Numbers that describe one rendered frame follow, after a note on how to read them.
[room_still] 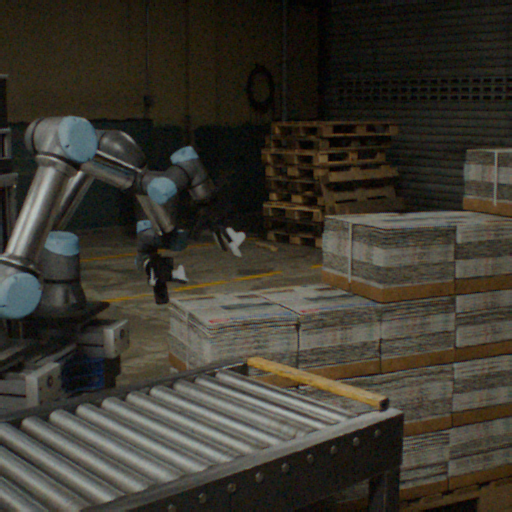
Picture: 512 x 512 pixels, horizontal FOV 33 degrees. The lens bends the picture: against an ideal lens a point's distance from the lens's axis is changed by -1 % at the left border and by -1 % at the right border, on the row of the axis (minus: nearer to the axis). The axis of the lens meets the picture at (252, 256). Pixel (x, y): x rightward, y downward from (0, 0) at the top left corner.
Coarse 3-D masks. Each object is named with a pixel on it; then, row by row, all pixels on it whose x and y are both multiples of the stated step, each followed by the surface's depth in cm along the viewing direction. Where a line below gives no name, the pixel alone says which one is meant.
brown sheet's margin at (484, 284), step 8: (456, 280) 282; (464, 280) 283; (472, 280) 284; (480, 280) 285; (488, 280) 287; (496, 280) 288; (504, 280) 289; (456, 288) 283; (464, 288) 283; (472, 288) 285; (480, 288) 286; (488, 288) 287; (496, 288) 289; (504, 288) 290
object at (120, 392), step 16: (192, 368) 213; (208, 368) 214; (224, 368) 214; (240, 368) 218; (128, 384) 201; (144, 384) 201; (160, 384) 202; (64, 400) 189; (80, 400) 190; (96, 400) 190; (0, 416) 179; (16, 416) 179; (48, 416) 183
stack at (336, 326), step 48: (288, 288) 295; (336, 288) 295; (192, 336) 263; (240, 336) 252; (288, 336) 259; (336, 336) 267; (384, 336) 274; (432, 336) 281; (480, 336) 289; (384, 384) 276; (432, 384) 283; (480, 384) 293; (432, 432) 288; (480, 432) 296; (432, 480) 291
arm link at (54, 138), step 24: (48, 120) 221; (72, 120) 216; (48, 144) 216; (72, 144) 215; (96, 144) 221; (48, 168) 216; (72, 168) 217; (48, 192) 215; (24, 216) 213; (48, 216) 215; (24, 240) 212; (0, 264) 209; (24, 264) 210; (0, 288) 206; (24, 288) 209; (0, 312) 208; (24, 312) 210
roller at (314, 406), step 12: (228, 372) 211; (240, 384) 205; (252, 384) 203; (264, 384) 201; (276, 396) 196; (288, 396) 194; (300, 396) 193; (300, 408) 190; (312, 408) 188; (324, 408) 186; (336, 408) 185; (336, 420) 182
